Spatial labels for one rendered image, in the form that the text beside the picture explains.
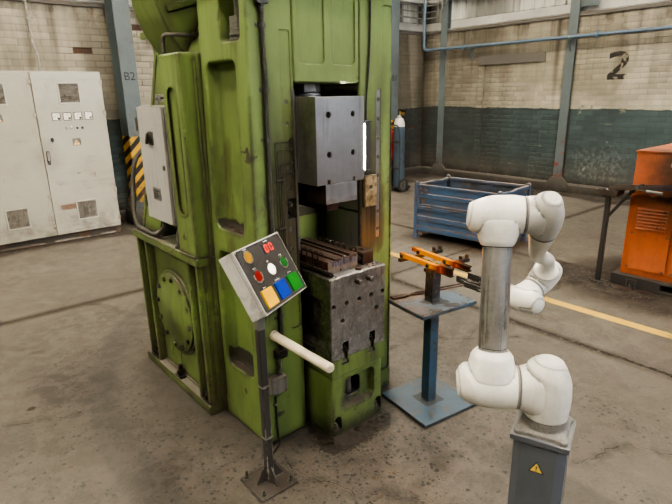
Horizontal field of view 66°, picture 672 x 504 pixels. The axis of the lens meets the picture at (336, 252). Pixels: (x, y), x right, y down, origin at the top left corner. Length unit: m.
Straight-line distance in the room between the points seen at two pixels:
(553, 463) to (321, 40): 2.02
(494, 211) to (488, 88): 9.25
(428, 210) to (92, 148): 4.37
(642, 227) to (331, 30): 3.70
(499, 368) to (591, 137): 8.31
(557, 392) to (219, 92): 1.97
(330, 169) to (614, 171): 7.83
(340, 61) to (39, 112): 5.20
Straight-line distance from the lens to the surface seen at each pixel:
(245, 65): 2.38
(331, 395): 2.82
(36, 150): 7.37
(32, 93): 7.37
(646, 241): 5.49
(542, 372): 1.96
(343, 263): 2.62
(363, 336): 2.79
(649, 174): 5.42
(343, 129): 2.50
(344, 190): 2.54
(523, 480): 2.18
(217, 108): 2.71
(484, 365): 1.93
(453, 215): 6.36
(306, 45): 2.57
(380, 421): 3.09
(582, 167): 10.11
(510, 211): 1.85
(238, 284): 2.06
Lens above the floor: 1.77
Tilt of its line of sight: 17 degrees down
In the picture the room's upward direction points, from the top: 1 degrees counter-clockwise
